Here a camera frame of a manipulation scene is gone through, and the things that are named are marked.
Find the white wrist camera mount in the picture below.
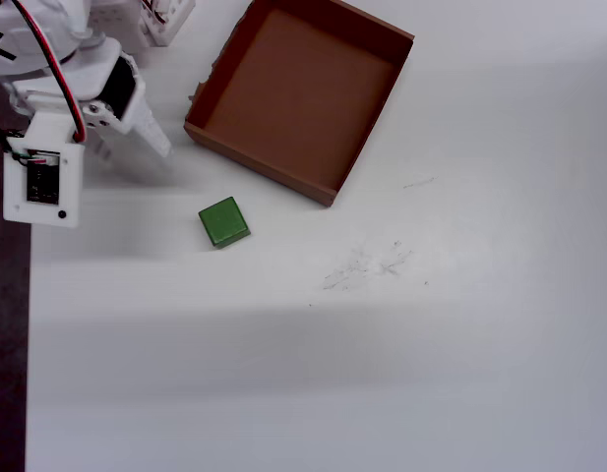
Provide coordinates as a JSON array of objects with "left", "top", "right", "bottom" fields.
[{"left": 2, "top": 110, "right": 84, "bottom": 230}]

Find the black camera cable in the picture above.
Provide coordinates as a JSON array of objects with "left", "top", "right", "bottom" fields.
[{"left": 0, "top": 115, "right": 33, "bottom": 164}]

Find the green cube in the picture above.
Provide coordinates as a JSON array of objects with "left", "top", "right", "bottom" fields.
[{"left": 198, "top": 196, "right": 252, "bottom": 249}]

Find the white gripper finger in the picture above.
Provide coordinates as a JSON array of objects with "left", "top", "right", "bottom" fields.
[
  {"left": 119, "top": 91, "right": 174, "bottom": 159},
  {"left": 84, "top": 126, "right": 117, "bottom": 161}
]

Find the red black servo cable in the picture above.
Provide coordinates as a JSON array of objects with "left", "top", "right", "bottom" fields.
[{"left": 10, "top": 0, "right": 88, "bottom": 147}]

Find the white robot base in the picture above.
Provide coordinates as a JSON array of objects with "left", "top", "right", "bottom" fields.
[{"left": 89, "top": 0, "right": 196, "bottom": 49}]

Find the brown cardboard box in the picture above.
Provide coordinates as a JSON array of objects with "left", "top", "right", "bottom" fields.
[{"left": 183, "top": 0, "right": 416, "bottom": 208}]

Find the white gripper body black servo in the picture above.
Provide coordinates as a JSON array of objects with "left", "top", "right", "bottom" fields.
[{"left": 10, "top": 39, "right": 148, "bottom": 133}]

